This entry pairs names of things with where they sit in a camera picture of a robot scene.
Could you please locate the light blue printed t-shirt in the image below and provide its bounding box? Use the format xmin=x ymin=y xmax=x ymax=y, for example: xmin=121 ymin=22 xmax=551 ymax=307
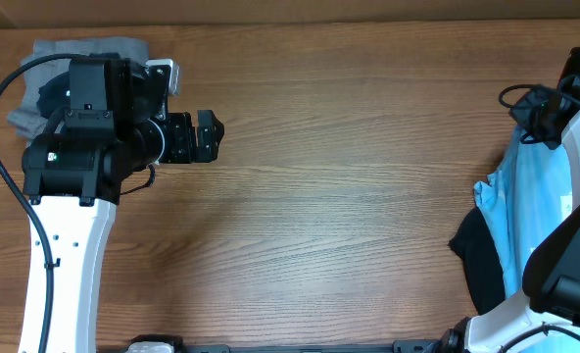
xmin=472 ymin=125 xmax=580 ymax=353

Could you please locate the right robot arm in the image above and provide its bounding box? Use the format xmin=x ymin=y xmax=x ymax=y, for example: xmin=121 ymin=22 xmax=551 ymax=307
xmin=428 ymin=47 xmax=580 ymax=352

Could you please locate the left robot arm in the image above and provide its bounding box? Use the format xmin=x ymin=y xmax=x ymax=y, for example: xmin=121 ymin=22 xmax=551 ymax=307
xmin=20 ymin=55 xmax=224 ymax=352

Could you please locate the black folded Nike garment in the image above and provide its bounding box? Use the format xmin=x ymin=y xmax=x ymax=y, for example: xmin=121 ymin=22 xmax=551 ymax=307
xmin=32 ymin=53 xmax=130 ymax=128

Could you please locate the black garment at right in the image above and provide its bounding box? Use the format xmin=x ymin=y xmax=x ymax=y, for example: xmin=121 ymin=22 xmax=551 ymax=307
xmin=449 ymin=207 xmax=506 ymax=315

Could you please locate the grey folded garment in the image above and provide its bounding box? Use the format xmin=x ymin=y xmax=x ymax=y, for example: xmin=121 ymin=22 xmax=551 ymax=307
xmin=6 ymin=36 xmax=150 ymax=148

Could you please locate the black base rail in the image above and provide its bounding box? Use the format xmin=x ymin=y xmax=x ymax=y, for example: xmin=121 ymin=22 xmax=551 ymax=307
xmin=123 ymin=334 xmax=440 ymax=353

